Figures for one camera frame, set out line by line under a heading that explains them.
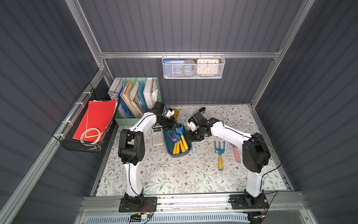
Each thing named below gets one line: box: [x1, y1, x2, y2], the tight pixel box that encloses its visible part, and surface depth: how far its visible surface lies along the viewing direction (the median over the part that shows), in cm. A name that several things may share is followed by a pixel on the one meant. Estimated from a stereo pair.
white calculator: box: [152, 127, 165, 147], surface depth 101 cm
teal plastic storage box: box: [163, 124, 192, 158], surface depth 94 cm
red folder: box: [72, 98, 118, 141], surface depth 75 cm
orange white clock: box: [196, 58, 220, 77], surface depth 90 cm
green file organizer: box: [108, 77, 162, 126], surface depth 101 cm
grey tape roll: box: [182, 59, 197, 77], surface depth 89 cm
